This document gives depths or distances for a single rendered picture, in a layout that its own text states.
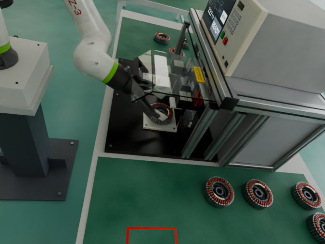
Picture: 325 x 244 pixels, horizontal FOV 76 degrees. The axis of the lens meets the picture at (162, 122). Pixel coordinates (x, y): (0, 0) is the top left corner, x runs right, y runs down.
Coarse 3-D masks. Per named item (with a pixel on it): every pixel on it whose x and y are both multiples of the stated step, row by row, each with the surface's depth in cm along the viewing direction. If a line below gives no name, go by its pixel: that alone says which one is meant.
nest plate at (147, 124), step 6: (144, 114) 93; (174, 114) 98; (144, 120) 91; (150, 120) 92; (174, 120) 96; (144, 126) 88; (150, 126) 89; (156, 126) 90; (162, 126) 91; (168, 126) 92; (174, 126) 93
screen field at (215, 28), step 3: (216, 18) 79; (213, 21) 81; (216, 21) 78; (213, 24) 81; (216, 24) 78; (219, 24) 76; (210, 27) 83; (213, 27) 80; (216, 27) 78; (219, 27) 75; (213, 30) 80; (216, 30) 77; (219, 30) 75; (213, 33) 80; (216, 33) 77; (216, 36) 77; (216, 39) 76
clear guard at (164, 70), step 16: (144, 64) 72; (160, 64) 71; (176, 64) 74; (192, 64) 77; (144, 80) 66; (160, 80) 65; (176, 80) 67; (192, 80) 70; (208, 80) 72; (144, 96) 62; (192, 96) 64; (208, 96) 66
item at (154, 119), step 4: (156, 104) 94; (160, 104) 95; (164, 104) 96; (156, 108) 94; (160, 108) 96; (164, 108) 95; (168, 108) 94; (164, 112) 96; (168, 112) 93; (172, 112) 93; (152, 116) 89; (168, 116) 91; (172, 116) 92; (152, 120) 90; (156, 120) 90; (160, 120) 89; (164, 120) 89; (168, 120) 90; (160, 124) 91; (164, 124) 91
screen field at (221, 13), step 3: (219, 6) 78; (219, 9) 77; (222, 9) 75; (219, 12) 77; (222, 12) 74; (219, 15) 77; (222, 15) 74; (225, 15) 72; (222, 18) 74; (225, 18) 71; (222, 21) 73
